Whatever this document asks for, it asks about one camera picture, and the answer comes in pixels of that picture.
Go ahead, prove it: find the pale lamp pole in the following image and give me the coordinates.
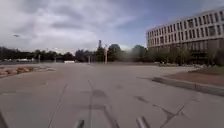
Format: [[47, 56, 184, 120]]
[[103, 44, 109, 65]]

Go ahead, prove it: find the row of trees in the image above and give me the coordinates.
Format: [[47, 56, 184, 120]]
[[0, 39, 224, 67]]

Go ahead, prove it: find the grey paved plaza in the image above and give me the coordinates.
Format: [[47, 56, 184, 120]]
[[0, 62, 224, 128]]

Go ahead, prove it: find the distant tower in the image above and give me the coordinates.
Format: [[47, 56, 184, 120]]
[[97, 39, 103, 50]]

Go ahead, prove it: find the robot's own part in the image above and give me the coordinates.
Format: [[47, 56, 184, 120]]
[[75, 119, 86, 128], [136, 116, 150, 128]]

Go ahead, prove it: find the grey stone kerb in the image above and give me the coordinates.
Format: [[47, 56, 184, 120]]
[[151, 76, 224, 98]]

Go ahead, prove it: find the large pale multi-storey building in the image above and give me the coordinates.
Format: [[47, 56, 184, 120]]
[[145, 7, 224, 65]]

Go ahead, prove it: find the brown earth bed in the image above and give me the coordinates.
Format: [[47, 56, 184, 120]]
[[165, 66, 224, 89]]

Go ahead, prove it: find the pile of pale rocks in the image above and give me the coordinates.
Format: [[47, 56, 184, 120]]
[[0, 66, 38, 79]]

